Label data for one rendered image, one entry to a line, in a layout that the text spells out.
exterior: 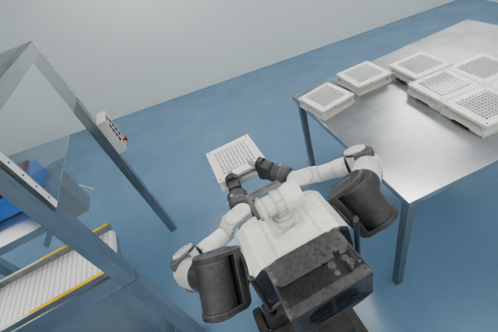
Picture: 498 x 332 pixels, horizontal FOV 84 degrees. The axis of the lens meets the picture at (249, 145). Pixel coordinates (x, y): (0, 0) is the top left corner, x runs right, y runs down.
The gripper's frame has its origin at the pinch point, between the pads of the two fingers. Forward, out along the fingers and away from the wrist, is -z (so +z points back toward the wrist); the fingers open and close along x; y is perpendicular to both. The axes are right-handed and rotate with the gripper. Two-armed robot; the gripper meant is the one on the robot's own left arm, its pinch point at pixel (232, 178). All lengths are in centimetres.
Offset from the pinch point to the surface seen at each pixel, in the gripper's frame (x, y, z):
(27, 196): -43, -55, 20
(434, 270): 104, 92, 33
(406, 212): 28, 67, 31
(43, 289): 13, -97, 10
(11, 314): 13, -109, 17
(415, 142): 18, 90, 5
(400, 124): 18, 93, -11
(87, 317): 35, -90, 18
